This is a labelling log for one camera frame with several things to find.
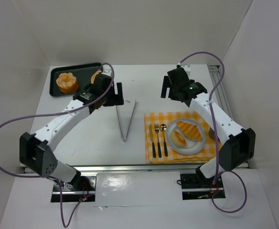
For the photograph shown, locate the striped triangular bread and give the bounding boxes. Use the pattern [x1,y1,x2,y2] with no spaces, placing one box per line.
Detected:
[176,121,202,142]

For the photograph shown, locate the silver metal tongs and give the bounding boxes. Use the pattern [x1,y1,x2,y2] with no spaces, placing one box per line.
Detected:
[116,99,137,142]

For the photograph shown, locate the black handled fork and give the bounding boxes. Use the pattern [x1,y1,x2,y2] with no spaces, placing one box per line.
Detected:
[154,123,161,158]

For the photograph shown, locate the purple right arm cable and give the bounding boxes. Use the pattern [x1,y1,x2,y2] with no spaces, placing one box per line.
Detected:
[177,51,247,213]

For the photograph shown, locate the white round plate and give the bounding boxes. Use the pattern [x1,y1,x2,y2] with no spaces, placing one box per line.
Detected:
[166,118,206,155]

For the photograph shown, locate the aluminium rail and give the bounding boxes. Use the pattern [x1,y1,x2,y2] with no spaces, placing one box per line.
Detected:
[207,65,233,118]
[22,163,250,174]

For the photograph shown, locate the aluminium rail front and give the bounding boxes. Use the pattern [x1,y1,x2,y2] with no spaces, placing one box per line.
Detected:
[22,163,250,174]

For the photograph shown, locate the yellow white checkered cloth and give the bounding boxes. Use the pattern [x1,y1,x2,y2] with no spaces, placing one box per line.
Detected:
[144,110,216,164]

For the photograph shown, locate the oval bread roll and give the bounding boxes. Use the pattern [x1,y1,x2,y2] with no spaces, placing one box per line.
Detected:
[90,71,100,84]

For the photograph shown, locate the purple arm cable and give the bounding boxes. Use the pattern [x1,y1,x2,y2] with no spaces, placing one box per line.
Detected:
[0,62,115,229]
[177,51,247,213]

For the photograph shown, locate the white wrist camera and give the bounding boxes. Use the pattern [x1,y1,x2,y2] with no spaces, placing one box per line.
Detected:
[176,62,191,77]
[98,67,112,77]

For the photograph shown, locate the black handled knife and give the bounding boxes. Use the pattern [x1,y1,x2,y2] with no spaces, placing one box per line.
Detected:
[149,124,156,158]

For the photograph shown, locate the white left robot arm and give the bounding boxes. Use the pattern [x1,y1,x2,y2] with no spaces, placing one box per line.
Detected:
[19,73,124,188]

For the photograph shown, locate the aluminium rail right side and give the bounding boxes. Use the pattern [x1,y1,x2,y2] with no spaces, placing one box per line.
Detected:
[207,65,233,118]

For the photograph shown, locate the round fluted orange cake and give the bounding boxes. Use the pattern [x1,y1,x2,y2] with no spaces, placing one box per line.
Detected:
[56,73,78,94]

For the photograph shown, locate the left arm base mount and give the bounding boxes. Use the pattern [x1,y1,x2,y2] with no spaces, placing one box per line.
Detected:
[62,174,97,203]

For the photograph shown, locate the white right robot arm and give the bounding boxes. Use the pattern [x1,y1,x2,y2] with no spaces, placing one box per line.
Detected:
[161,67,256,179]

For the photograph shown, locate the gold black handled spoon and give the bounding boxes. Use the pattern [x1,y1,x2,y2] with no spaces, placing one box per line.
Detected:
[160,124,168,157]

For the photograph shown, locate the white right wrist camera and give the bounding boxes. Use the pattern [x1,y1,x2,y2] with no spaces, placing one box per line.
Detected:
[176,62,191,77]

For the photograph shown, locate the ring donut bread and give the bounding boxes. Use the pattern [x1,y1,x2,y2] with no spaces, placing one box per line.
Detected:
[170,131,186,148]

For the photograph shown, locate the black baking tray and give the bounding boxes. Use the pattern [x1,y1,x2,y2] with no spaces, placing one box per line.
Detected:
[49,62,101,97]

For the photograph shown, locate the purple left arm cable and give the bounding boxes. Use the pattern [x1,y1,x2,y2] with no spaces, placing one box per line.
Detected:
[0,62,115,229]

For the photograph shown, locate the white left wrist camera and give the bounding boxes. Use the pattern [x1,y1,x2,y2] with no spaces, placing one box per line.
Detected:
[98,67,112,77]

